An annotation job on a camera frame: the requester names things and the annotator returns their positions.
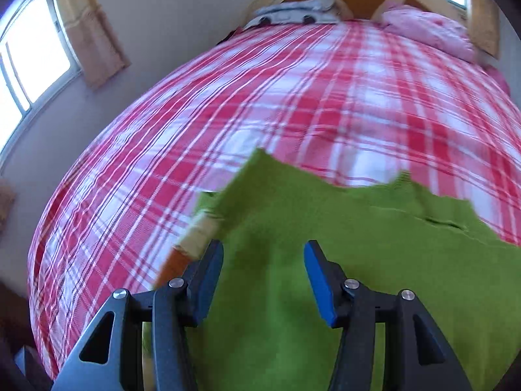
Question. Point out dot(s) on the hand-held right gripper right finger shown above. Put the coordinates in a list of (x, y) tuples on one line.
[(319, 283)]

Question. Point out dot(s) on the dark item beside bed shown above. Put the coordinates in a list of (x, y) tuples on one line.
[(232, 36)]

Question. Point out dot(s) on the dark furniture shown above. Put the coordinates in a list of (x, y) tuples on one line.
[(20, 334)]

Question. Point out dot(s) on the bed with red plaid sheet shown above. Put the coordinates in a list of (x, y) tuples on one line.
[(203, 110)]

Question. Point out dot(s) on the pink cloth bundle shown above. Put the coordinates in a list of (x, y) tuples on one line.
[(498, 79)]

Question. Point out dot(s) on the side window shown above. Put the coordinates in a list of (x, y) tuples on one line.
[(36, 57)]

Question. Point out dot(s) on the beige side window curtain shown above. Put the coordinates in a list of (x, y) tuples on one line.
[(89, 28)]

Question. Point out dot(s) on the narrow yellow window curtain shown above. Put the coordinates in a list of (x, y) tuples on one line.
[(484, 16)]

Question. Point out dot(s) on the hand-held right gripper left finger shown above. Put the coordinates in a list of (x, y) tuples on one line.
[(206, 279)]

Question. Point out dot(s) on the green orange striped knit sweater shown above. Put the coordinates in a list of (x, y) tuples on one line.
[(285, 216)]

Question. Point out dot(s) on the pink pillow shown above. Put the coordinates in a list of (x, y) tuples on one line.
[(427, 28)]

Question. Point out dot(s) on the white printed pillow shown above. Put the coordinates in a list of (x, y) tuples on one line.
[(293, 11)]

